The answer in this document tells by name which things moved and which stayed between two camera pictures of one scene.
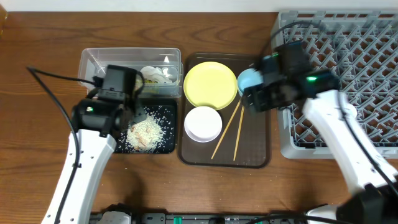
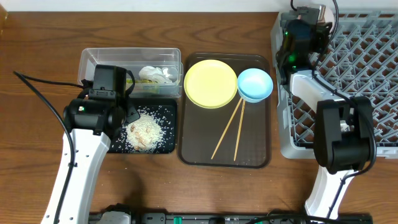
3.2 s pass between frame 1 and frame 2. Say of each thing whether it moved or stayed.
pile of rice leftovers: stayed
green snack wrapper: stayed
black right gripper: moved
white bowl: moved
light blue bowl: stayed
